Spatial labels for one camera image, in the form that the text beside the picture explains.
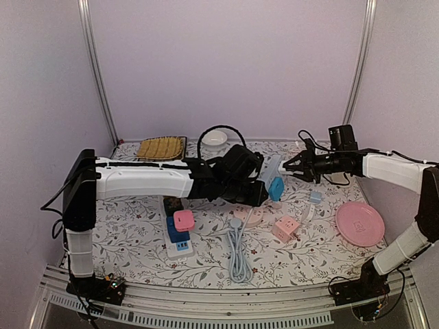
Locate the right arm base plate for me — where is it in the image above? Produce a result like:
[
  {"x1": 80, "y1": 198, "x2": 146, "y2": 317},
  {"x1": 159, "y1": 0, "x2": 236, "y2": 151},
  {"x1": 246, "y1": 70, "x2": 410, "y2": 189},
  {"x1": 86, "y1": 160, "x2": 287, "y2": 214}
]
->
[{"x1": 328, "y1": 276, "x2": 390, "y2": 306}]

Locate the green patterned cube adapter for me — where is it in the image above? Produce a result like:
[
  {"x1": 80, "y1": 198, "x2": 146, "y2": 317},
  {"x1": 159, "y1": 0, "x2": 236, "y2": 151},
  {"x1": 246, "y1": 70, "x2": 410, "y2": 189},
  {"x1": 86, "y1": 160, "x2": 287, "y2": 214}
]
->
[{"x1": 163, "y1": 197, "x2": 184, "y2": 216}]

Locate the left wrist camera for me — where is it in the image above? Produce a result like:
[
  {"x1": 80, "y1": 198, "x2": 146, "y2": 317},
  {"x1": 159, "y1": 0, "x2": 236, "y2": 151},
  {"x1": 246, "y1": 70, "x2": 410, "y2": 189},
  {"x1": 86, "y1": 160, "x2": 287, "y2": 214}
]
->
[{"x1": 222, "y1": 145, "x2": 264, "y2": 182}]

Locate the yellow woven mat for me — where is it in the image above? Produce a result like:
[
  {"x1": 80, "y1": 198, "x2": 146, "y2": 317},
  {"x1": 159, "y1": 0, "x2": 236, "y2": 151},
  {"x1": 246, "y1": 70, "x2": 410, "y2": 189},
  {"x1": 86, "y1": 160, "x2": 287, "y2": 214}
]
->
[{"x1": 137, "y1": 136, "x2": 187, "y2": 161}]

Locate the pink plate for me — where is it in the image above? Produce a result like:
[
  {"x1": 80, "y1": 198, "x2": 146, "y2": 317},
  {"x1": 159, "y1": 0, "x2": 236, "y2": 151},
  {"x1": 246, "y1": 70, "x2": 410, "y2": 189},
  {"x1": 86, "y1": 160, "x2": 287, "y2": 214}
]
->
[{"x1": 335, "y1": 202, "x2": 385, "y2": 247}]

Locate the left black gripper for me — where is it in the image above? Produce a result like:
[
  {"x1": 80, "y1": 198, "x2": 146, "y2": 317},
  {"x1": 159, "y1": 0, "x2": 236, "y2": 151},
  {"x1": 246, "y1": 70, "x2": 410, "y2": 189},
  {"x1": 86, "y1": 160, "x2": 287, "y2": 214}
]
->
[{"x1": 220, "y1": 179, "x2": 266, "y2": 206}]

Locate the front aluminium rail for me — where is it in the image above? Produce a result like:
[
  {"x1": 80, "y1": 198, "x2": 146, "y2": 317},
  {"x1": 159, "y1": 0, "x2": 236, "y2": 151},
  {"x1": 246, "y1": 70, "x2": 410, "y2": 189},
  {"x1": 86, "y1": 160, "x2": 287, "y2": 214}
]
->
[{"x1": 30, "y1": 266, "x2": 429, "y2": 328}]

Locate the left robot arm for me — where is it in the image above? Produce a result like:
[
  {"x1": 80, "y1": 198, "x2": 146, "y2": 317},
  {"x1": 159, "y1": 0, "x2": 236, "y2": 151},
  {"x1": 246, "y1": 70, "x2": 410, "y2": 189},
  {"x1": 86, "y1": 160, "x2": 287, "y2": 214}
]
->
[{"x1": 40, "y1": 145, "x2": 269, "y2": 297}]

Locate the white plug adapter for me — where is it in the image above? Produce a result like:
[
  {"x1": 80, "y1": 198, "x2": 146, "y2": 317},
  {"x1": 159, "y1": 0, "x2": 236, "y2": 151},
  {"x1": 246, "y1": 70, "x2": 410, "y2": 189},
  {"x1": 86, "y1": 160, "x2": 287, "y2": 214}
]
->
[{"x1": 301, "y1": 204, "x2": 316, "y2": 223}]

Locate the cream cup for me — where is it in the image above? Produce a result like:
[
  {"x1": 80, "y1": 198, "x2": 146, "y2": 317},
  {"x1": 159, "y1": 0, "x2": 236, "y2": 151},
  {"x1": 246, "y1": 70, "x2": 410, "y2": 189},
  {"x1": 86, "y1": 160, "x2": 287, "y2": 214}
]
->
[{"x1": 330, "y1": 172, "x2": 351, "y2": 186}]

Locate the pink round socket base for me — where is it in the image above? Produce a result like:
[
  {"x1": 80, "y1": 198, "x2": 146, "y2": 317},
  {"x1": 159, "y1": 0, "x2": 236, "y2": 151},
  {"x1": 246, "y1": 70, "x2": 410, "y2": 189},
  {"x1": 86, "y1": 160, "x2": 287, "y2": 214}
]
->
[{"x1": 233, "y1": 205, "x2": 264, "y2": 228}]

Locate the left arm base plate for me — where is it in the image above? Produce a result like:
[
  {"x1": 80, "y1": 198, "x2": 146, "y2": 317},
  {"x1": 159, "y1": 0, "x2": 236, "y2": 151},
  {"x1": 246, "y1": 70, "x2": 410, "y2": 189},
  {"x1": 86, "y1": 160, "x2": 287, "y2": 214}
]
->
[{"x1": 66, "y1": 273, "x2": 126, "y2": 306}]

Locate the left aluminium frame post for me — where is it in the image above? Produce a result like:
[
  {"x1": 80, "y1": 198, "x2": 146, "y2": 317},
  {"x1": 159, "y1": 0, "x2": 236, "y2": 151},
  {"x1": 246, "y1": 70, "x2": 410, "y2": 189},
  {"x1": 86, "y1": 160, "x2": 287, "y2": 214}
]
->
[{"x1": 78, "y1": 0, "x2": 119, "y2": 146}]

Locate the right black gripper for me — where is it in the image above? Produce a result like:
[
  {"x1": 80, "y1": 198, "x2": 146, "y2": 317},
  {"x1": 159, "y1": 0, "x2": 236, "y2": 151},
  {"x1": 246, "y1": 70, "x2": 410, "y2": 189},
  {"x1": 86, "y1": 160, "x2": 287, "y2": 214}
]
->
[{"x1": 284, "y1": 146, "x2": 344, "y2": 184}]

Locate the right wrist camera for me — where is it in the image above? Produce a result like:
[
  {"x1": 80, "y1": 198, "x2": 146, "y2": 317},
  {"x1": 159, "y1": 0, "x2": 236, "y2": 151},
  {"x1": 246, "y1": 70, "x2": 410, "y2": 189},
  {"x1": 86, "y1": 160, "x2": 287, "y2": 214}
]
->
[{"x1": 329, "y1": 124, "x2": 358, "y2": 151}]

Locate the right aluminium frame post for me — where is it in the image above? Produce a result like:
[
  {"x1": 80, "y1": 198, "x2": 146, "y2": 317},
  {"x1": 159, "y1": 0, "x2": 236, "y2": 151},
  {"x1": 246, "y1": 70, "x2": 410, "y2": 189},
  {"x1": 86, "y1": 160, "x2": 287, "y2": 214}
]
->
[{"x1": 342, "y1": 0, "x2": 377, "y2": 125}]

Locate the white long power strip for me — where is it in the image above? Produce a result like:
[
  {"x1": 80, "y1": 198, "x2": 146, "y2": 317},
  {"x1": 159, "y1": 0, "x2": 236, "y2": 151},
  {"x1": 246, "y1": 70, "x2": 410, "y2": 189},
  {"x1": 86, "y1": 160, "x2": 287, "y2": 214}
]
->
[{"x1": 160, "y1": 197, "x2": 195, "y2": 260}]

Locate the white ceramic bowl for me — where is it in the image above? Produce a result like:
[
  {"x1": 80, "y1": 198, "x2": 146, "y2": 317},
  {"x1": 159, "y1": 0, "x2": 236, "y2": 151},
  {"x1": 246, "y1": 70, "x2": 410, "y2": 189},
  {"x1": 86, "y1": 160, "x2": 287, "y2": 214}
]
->
[{"x1": 201, "y1": 130, "x2": 228, "y2": 150}]

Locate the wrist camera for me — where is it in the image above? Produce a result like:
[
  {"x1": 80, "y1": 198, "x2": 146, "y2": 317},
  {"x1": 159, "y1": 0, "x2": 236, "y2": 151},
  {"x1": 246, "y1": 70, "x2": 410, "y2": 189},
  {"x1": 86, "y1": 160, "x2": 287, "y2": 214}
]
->
[
  {"x1": 329, "y1": 124, "x2": 358, "y2": 151},
  {"x1": 222, "y1": 145, "x2": 264, "y2": 182}
]

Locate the dark blue cube adapter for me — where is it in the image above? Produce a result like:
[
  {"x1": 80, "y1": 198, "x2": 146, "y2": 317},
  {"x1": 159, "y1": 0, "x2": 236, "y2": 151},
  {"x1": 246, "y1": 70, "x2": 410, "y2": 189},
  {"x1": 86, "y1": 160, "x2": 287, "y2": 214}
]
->
[{"x1": 166, "y1": 217, "x2": 190, "y2": 243}]

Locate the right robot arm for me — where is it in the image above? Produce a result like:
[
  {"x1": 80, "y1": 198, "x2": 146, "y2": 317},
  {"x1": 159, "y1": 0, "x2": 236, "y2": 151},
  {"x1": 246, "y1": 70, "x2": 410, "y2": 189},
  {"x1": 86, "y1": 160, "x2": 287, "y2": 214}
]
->
[{"x1": 278, "y1": 149, "x2": 438, "y2": 299}]

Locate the light blue power strip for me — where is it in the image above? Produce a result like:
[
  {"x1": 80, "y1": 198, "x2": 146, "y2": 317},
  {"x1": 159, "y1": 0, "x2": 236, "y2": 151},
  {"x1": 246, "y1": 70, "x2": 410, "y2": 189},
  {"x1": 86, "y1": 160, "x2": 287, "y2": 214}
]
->
[{"x1": 226, "y1": 155, "x2": 281, "y2": 284}]

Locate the pink cube socket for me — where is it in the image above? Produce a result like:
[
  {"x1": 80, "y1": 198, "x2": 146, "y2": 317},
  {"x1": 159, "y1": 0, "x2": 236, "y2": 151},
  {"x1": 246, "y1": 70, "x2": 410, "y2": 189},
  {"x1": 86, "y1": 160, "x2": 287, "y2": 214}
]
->
[{"x1": 272, "y1": 215, "x2": 299, "y2": 243}]

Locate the aluminium frame post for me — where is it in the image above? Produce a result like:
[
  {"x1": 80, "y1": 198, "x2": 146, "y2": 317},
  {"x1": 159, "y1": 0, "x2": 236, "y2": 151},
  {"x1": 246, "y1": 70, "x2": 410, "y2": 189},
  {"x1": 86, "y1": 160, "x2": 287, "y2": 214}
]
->
[
  {"x1": 78, "y1": 0, "x2": 119, "y2": 146},
  {"x1": 342, "y1": 0, "x2": 377, "y2": 125}
]

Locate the pink square plug adapter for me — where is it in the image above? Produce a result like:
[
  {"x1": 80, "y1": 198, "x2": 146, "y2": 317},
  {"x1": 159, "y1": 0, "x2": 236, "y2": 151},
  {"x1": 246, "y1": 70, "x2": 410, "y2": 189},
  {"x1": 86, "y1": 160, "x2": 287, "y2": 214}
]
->
[{"x1": 173, "y1": 210, "x2": 195, "y2": 232}]

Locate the cyan square plug adapter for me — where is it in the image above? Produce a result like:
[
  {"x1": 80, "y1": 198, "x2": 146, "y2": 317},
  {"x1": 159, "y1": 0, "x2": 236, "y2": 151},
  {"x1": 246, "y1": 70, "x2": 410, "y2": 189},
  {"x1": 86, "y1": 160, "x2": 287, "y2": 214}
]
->
[{"x1": 268, "y1": 176, "x2": 285, "y2": 202}]

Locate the small light blue plug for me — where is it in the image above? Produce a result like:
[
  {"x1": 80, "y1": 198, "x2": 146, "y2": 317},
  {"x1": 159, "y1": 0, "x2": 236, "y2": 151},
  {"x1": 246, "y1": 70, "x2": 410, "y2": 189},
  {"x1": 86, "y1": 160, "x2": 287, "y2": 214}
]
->
[{"x1": 309, "y1": 191, "x2": 322, "y2": 204}]

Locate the white coiled cable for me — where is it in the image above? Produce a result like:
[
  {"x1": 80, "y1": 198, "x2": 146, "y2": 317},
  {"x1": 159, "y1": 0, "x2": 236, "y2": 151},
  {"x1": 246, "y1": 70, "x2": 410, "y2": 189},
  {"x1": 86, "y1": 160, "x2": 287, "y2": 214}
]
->
[{"x1": 263, "y1": 195, "x2": 285, "y2": 210}]

